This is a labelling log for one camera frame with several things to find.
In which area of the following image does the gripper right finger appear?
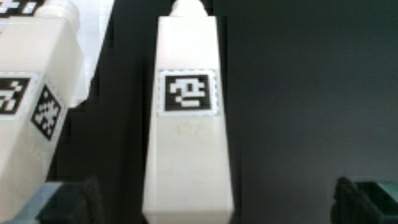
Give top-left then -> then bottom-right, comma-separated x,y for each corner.
330,177 -> 398,224

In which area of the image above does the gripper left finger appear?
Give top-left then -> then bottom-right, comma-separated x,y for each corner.
10,177 -> 106,224

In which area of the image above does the fiducial marker sheet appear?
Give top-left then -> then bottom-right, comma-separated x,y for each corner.
0,0 -> 46,18

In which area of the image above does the white desk leg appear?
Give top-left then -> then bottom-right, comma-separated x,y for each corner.
142,0 -> 234,224

